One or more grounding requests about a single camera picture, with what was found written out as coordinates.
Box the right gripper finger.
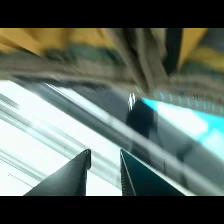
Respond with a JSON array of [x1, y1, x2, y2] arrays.
[[23, 148, 92, 197]]

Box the yellow grey striped garment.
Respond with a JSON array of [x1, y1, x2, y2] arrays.
[[0, 27, 224, 93]]

